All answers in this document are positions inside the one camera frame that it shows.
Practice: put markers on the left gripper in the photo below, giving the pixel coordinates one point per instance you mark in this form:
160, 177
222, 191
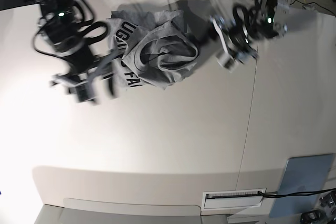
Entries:
233, 39

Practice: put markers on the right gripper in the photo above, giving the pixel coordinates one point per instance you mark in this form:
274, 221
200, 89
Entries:
101, 68

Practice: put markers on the grey T-shirt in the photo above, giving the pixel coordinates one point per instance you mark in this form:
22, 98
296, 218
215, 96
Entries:
153, 48

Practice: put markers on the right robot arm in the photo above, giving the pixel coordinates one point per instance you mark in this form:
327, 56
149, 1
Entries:
66, 31

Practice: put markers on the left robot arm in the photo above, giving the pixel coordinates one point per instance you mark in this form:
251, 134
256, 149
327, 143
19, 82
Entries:
264, 20

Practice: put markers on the blue board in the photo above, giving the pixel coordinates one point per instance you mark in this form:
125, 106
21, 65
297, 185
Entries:
302, 174

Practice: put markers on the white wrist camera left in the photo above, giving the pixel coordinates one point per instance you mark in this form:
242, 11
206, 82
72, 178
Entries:
226, 61

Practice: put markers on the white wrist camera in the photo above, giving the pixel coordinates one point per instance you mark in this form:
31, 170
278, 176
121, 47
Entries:
84, 92
226, 61

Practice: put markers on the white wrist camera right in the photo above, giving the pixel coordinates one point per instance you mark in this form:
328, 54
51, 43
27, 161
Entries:
84, 92

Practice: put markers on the white cable slot cover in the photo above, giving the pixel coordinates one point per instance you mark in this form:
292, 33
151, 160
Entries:
228, 200

